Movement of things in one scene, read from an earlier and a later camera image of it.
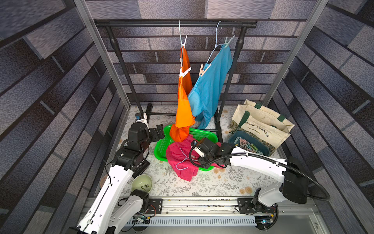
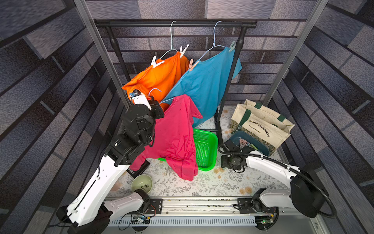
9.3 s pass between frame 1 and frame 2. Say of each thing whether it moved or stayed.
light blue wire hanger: moved
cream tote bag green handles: stayed
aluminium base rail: stayed
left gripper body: moved
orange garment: moved
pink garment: moved
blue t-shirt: moved
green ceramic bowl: stayed
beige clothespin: moved
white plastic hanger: moved
